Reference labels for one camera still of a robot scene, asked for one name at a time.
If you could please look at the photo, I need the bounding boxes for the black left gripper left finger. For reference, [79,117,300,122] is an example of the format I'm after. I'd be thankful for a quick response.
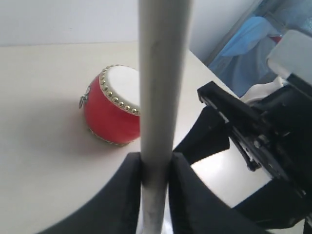
[44,153,141,234]

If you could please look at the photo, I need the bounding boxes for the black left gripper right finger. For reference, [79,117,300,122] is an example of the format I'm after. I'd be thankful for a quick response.
[169,153,305,234]

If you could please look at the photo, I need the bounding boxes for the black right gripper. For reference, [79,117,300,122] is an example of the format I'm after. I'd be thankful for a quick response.
[174,81,312,229]

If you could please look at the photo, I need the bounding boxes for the white wooden drumstick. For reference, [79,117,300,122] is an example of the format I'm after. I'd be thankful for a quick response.
[138,0,194,234]

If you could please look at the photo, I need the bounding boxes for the small red drum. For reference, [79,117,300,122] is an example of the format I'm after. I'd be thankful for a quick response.
[79,64,140,145]

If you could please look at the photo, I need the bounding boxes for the blue white cloth background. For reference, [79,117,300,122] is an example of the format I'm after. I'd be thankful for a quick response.
[206,0,312,97]

